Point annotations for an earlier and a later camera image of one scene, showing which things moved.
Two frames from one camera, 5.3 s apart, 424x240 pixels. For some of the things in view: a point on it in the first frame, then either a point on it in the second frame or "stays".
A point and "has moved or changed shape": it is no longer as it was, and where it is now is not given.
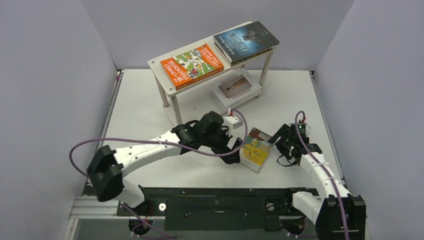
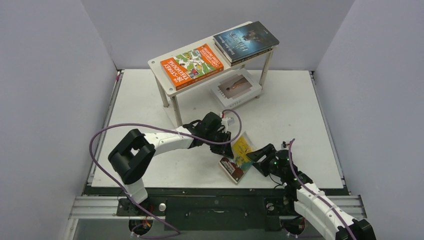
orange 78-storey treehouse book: [185, 68] stays
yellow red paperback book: [255, 150] has moved or changed shape
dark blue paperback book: [245, 40] stays
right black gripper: [284, 139] → [265, 157]
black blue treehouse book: [228, 61] stays
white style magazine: [237, 88] stays
